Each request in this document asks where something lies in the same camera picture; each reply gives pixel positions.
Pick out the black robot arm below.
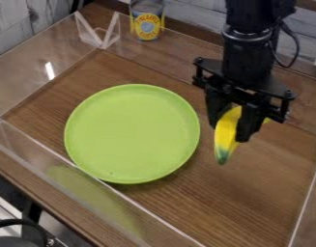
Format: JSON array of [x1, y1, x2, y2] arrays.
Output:
[[193, 0, 297, 143]]

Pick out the green round plate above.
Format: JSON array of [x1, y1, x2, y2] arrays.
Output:
[[63, 84, 200, 184]]

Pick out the yellow toy banana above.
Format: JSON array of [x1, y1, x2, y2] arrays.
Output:
[[214, 105, 273, 166]]

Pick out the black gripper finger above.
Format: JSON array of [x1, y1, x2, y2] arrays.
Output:
[[206, 87, 231, 127], [235, 103, 269, 143]]

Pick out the yellow labelled tin can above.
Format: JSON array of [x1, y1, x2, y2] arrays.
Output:
[[129, 0, 165, 41]]

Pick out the clear acrylic enclosure walls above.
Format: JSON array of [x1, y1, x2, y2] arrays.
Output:
[[0, 9, 316, 247]]

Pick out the black metal table bracket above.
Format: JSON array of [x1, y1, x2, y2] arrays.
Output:
[[21, 201, 69, 247]]

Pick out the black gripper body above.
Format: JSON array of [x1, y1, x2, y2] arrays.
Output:
[[193, 28, 297, 123]]

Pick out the black cable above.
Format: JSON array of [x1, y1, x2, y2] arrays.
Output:
[[0, 218, 50, 247]]

